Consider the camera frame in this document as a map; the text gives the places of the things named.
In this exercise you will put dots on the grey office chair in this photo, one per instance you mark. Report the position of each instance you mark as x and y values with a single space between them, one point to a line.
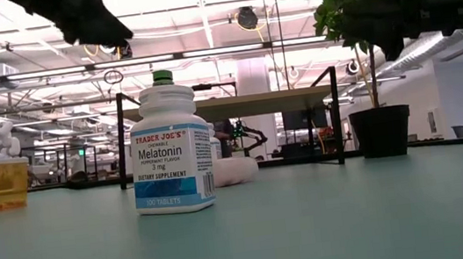
462 131

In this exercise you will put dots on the plain white bottle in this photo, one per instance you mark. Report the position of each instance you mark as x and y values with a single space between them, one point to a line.
236 171

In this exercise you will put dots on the white Trader Joe's melatonin bottle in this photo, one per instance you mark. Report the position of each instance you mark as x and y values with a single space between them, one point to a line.
170 154

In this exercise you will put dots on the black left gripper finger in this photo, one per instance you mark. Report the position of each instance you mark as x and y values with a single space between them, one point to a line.
82 33
108 25

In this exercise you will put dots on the green plant in black pot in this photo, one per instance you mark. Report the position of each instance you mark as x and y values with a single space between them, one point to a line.
380 131

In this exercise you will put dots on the white bottle blue-striped label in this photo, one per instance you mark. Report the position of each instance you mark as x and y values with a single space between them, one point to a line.
216 147

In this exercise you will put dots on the person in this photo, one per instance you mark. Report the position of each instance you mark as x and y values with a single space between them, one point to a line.
224 135

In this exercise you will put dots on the dark background monitor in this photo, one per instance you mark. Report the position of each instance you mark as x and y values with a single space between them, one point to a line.
301 119

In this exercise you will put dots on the black background robot arm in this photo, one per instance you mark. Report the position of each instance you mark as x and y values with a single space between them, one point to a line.
256 135

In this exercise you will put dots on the amber pill bottle white cap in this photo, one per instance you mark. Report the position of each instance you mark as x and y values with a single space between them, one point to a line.
8 183

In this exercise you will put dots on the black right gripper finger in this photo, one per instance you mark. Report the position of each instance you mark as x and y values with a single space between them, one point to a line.
376 10
393 39

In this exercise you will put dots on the wooden shelf black metal frame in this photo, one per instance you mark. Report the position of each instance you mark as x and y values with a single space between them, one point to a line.
263 103

